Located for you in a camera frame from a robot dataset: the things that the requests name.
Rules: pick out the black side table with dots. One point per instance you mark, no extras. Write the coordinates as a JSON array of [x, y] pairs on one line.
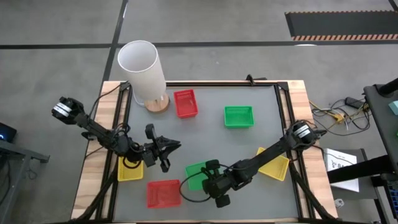
[[382, 118]]

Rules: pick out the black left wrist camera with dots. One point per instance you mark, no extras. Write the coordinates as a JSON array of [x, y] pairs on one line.
[[149, 158]]

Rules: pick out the white lamp with wooden base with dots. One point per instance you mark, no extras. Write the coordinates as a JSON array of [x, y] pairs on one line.
[[141, 68]]

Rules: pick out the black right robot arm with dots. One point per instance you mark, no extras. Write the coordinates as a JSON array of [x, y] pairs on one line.
[[270, 152]]

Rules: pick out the teal box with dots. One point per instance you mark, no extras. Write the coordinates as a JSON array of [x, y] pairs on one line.
[[394, 107]]

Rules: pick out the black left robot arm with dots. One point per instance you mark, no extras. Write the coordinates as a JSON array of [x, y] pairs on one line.
[[93, 126]]

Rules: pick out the green plastic basket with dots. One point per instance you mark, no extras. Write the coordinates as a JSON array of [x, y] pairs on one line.
[[194, 179], [238, 116]]

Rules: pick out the blue storage bin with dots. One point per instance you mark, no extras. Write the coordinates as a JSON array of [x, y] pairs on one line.
[[393, 197]]

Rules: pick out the grey metal desk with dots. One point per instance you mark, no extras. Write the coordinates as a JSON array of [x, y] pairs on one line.
[[18, 152]]

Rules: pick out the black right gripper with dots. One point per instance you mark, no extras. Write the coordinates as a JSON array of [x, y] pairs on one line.
[[219, 185]]

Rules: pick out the red plastic basket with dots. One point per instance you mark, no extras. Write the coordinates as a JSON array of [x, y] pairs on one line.
[[186, 104], [163, 194]]

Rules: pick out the yellow plastic basket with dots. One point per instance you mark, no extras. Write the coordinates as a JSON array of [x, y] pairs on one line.
[[275, 168], [130, 174]]

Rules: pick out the black hazard-striped floor mat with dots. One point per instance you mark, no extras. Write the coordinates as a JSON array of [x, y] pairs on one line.
[[342, 23]]

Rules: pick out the black monitor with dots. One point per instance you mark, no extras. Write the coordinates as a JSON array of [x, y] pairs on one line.
[[6, 132]]

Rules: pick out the black power adapter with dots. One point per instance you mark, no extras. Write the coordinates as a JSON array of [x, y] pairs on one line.
[[354, 102]]

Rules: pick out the grey table mat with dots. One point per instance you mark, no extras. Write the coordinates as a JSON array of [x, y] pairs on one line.
[[211, 146]]

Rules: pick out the white printed cardboard box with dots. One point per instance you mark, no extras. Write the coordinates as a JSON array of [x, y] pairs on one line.
[[339, 161]]

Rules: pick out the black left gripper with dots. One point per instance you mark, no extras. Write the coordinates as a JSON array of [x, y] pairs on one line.
[[160, 149]]

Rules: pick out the black clamp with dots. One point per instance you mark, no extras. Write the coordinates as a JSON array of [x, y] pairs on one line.
[[250, 80]]

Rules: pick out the small white object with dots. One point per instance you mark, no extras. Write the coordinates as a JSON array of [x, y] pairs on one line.
[[339, 203]]

